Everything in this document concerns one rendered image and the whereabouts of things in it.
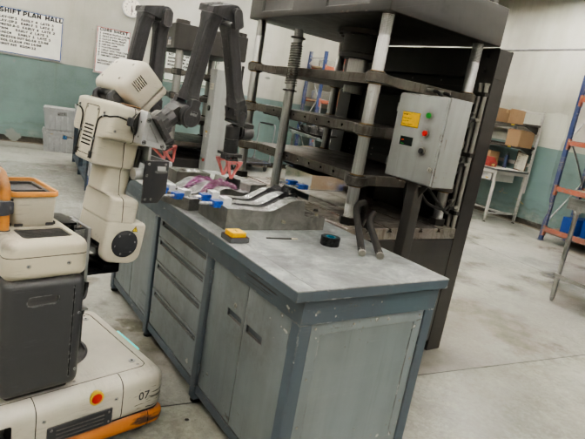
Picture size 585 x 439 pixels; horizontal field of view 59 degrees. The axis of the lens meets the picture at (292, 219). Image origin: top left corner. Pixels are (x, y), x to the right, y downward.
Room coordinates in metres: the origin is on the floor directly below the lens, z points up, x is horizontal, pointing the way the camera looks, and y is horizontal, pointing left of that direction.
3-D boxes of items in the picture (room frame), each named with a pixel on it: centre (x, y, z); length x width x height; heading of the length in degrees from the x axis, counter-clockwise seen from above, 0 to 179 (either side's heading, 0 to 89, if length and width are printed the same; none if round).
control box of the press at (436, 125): (2.49, -0.56, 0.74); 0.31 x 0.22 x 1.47; 36
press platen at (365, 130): (3.24, -0.24, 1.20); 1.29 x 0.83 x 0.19; 36
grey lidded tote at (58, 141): (7.93, 3.69, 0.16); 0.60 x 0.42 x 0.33; 115
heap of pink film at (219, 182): (2.48, 0.41, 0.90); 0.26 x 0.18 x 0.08; 143
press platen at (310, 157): (3.24, -0.24, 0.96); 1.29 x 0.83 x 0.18; 36
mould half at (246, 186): (2.49, 0.41, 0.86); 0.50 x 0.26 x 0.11; 143
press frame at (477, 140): (3.52, -0.60, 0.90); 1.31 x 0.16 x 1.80; 36
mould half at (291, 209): (2.25, 0.13, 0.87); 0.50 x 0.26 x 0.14; 126
